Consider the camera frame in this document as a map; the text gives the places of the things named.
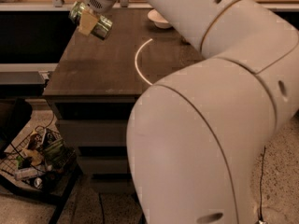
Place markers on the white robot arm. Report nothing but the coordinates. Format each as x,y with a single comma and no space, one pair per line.
193,136

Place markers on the white ceramic bowl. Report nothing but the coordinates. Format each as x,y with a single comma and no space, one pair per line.
158,19

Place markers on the grey drawer cabinet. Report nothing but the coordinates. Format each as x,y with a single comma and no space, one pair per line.
101,79

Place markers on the grey drawer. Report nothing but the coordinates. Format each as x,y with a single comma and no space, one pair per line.
93,133
103,165
111,186

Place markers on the black chair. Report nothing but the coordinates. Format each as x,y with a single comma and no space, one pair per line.
14,115

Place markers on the top grey drawer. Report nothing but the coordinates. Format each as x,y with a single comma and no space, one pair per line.
93,133

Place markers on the bottom grey drawer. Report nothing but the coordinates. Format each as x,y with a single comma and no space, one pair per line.
111,186

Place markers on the snack bags in basket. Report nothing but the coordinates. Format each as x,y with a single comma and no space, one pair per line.
40,156

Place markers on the middle grey drawer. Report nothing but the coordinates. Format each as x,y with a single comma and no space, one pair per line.
103,165

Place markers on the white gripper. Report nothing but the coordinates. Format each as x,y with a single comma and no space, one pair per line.
97,1

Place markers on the green soda can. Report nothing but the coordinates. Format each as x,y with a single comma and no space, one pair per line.
102,27

